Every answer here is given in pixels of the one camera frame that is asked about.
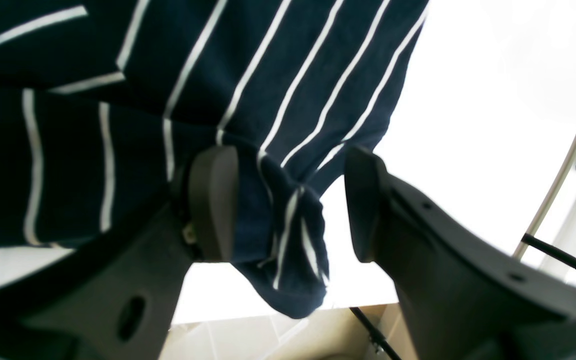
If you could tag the navy white striped t-shirt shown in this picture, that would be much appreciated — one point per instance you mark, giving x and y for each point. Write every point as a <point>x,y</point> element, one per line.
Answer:
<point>102,100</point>

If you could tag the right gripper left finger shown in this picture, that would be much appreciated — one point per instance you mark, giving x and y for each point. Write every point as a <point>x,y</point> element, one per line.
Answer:
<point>114,298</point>

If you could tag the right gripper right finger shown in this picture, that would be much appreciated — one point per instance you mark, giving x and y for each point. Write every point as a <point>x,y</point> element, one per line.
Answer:
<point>461,298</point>

